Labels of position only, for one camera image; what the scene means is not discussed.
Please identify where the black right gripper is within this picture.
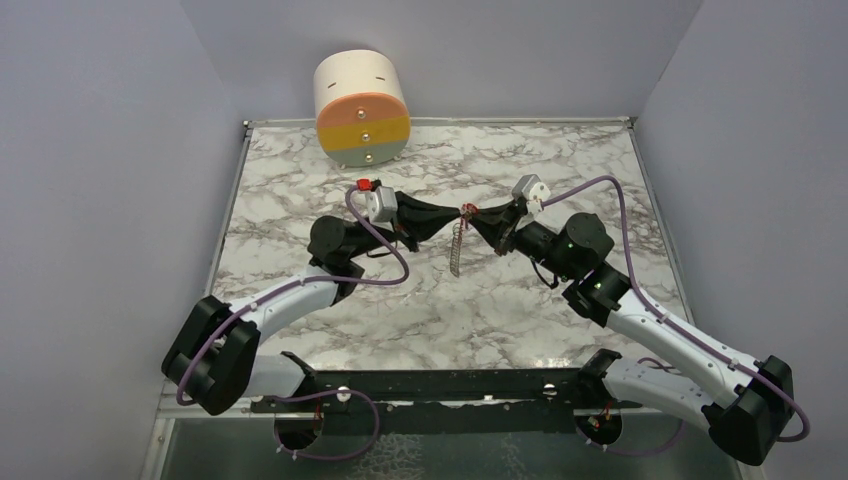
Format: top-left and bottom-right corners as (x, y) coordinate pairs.
(464, 199), (577, 281)

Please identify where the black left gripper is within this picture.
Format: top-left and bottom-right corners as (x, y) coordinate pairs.
(345, 191), (461, 260)

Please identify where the red plastic key tag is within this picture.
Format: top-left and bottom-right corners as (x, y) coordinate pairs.
(460, 203), (479, 220)

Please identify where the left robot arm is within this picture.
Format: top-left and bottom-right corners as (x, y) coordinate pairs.
(161, 187), (460, 415)

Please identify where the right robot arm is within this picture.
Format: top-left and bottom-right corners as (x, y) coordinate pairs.
(462, 201), (794, 466)

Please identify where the striped cylindrical drawer cabinet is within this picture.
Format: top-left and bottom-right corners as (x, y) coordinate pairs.
(313, 49), (411, 168)

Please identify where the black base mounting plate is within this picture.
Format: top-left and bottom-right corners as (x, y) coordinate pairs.
(182, 354), (713, 435)

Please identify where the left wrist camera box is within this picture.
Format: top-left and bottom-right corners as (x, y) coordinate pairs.
(356, 178), (399, 223)

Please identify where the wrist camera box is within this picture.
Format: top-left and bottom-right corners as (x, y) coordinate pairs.
(356, 178), (399, 223)
(511, 174), (551, 216)

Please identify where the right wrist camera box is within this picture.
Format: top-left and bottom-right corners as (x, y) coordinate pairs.
(511, 174), (551, 216)

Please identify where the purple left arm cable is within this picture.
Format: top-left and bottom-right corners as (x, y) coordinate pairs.
(175, 184), (411, 462)

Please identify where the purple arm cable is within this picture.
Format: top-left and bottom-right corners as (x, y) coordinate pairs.
(539, 174), (812, 458)
(175, 184), (411, 462)

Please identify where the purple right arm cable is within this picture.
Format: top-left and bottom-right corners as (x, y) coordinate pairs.
(539, 174), (812, 458)

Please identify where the aluminium frame rail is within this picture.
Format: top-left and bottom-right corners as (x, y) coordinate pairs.
(186, 350), (749, 422)

